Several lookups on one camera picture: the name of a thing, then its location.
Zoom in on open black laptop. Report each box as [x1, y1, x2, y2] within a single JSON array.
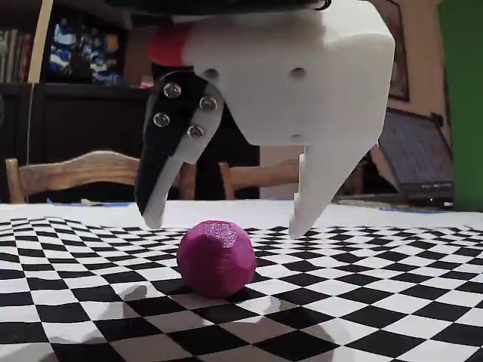
[[335, 107, 456, 208]]

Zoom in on green upright panel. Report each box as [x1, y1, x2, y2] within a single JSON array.
[[437, 0, 483, 212]]

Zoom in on blue tape strip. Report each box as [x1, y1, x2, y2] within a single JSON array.
[[47, 198, 133, 207]]

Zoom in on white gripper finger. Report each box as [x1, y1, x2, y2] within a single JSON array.
[[289, 145, 374, 237]]

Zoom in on wooden chair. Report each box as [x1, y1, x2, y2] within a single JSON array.
[[220, 158, 303, 201], [5, 150, 141, 204]]

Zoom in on black white checkered mat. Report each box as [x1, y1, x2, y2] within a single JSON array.
[[0, 199, 483, 362]]

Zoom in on row of grey books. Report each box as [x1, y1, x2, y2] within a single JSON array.
[[0, 29, 34, 83]]

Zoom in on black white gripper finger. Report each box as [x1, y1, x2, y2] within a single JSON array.
[[134, 69, 224, 230]]

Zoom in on narrow framed picture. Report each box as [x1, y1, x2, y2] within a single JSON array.
[[384, 0, 411, 103]]

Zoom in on black sideboard cabinet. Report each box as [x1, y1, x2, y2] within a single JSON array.
[[0, 82, 261, 201]]

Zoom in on starry night picture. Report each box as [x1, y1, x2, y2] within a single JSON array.
[[48, 20, 126, 84]]

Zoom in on light wooden bookshelf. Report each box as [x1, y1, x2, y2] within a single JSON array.
[[28, 0, 152, 90]]

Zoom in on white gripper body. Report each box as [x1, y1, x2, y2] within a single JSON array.
[[171, 0, 396, 146]]

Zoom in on pink faceted ball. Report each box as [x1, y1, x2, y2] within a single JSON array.
[[177, 219, 257, 299]]

